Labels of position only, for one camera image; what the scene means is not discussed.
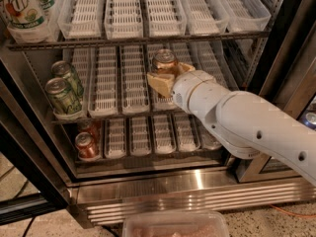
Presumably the rear red soda can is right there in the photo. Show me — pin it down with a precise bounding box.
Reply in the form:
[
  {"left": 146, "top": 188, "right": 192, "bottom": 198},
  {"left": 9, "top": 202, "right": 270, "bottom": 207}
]
[{"left": 77, "top": 120, "right": 100, "bottom": 141}]

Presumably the front green soda can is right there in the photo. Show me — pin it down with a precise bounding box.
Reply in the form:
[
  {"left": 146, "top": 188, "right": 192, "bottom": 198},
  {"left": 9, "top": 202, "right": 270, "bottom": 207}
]
[{"left": 45, "top": 77, "right": 82, "bottom": 115}]

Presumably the orange soda can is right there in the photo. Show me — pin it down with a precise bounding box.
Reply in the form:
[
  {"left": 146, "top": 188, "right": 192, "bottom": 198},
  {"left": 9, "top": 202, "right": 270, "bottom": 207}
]
[{"left": 152, "top": 48, "right": 179, "bottom": 75}]

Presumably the black cable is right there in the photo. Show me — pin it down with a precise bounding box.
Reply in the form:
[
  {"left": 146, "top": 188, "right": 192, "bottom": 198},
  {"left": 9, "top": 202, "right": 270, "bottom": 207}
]
[{"left": 21, "top": 215, "right": 38, "bottom": 237}]

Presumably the front white 7UP can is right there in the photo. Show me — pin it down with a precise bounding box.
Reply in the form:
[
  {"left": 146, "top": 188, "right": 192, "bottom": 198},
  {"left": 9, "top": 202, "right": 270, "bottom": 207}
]
[{"left": 1, "top": 0, "right": 45, "bottom": 30}]

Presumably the black fridge door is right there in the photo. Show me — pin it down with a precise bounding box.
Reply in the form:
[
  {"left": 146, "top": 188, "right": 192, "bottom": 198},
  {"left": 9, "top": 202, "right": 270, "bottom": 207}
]
[{"left": 0, "top": 63, "right": 69, "bottom": 225}]

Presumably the blue soda can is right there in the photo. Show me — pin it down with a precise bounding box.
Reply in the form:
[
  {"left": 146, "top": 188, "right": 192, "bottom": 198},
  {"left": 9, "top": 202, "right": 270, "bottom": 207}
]
[{"left": 301, "top": 112, "right": 316, "bottom": 130}]

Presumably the stainless steel fridge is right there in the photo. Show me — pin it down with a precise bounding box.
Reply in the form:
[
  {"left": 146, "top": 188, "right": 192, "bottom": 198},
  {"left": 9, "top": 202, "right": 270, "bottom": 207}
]
[{"left": 1, "top": 0, "right": 315, "bottom": 228}]

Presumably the orange cable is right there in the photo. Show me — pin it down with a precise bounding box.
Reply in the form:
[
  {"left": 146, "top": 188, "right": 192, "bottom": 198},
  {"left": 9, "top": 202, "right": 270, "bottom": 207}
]
[{"left": 270, "top": 203, "right": 316, "bottom": 219}]

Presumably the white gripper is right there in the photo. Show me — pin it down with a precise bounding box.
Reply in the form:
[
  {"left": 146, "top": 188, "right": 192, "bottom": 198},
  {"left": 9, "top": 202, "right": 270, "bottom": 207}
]
[{"left": 147, "top": 62, "right": 216, "bottom": 114}]

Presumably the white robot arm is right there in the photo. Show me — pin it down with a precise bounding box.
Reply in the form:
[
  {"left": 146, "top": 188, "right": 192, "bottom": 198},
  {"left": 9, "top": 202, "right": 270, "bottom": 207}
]
[{"left": 147, "top": 63, "right": 316, "bottom": 185}]

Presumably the middle wire shelf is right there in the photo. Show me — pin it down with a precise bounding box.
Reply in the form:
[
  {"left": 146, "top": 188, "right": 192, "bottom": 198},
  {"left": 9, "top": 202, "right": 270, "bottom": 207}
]
[{"left": 51, "top": 108, "right": 189, "bottom": 124}]

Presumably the rear green soda can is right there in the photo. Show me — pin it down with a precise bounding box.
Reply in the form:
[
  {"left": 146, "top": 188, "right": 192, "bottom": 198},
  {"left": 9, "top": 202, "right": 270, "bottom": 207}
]
[{"left": 51, "top": 60, "right": 84, "bottom": 99}]

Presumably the top wire shelf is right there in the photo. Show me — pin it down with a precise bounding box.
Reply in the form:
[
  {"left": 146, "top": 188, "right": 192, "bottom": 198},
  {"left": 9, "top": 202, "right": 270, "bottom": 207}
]
[{"left": 5, "top": 31, "right": 270, "bottom": 51}]

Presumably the green soda can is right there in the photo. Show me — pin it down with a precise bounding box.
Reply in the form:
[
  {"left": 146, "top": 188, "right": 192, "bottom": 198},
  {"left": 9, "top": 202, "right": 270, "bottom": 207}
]
[
  {"left": 45, "top": 77, "right": 82, "bottom": 115},
  {"left": 51, "top": 60, "right": 84, "bottom": 99}
]

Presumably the front red soda can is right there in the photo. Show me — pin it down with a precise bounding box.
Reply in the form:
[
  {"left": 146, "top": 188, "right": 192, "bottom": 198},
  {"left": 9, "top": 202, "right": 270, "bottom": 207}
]
[{"left": 75, "top": 132, "right": 100, "bottom": 161}]

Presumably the clear plastic container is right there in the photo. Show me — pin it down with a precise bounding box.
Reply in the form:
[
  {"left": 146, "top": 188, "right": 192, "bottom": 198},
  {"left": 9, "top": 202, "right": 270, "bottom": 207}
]
[{"left": 122, "top": 211, "right": 230, "bottom": 237}]

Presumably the wire shelf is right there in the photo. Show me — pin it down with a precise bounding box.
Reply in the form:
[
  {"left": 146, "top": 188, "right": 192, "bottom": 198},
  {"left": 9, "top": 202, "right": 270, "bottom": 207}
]
[
  {"left": 51, "top": 108, "right": 189, "bottom": 124},
  {"left": 5, "top": 31, "right": 270, "bottom": 51}
]

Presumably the red soda can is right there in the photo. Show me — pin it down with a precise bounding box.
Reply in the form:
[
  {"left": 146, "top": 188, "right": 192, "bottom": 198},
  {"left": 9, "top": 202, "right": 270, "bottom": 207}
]
[
  {"left": 75, "top": 132, "right": 100, "bottom": 161},
  {"left": 77, "top": 120, "right": 100, "bottom": 141}
]

